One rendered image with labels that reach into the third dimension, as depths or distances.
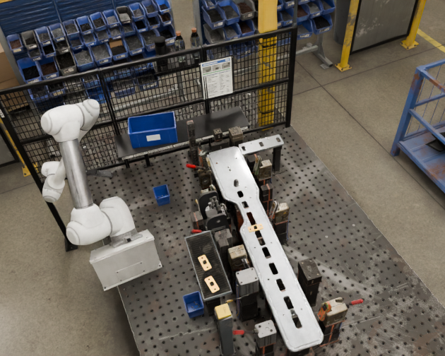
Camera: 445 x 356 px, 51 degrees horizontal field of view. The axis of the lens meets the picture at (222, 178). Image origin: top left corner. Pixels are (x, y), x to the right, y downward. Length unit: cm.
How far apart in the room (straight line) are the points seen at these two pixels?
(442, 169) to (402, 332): 193
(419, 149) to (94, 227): 294
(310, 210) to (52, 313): 202
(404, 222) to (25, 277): 306
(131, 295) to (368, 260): 141
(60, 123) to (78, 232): 58
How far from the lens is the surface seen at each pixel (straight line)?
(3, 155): 462
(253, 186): 280
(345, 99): 508
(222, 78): 312
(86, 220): 259
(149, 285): 283
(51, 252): 405
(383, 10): 549
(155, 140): 304
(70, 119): 253
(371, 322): 274
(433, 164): 435
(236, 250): 244
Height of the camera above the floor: 312
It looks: 48 degrees down
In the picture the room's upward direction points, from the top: 4 degrees counter-clockwise
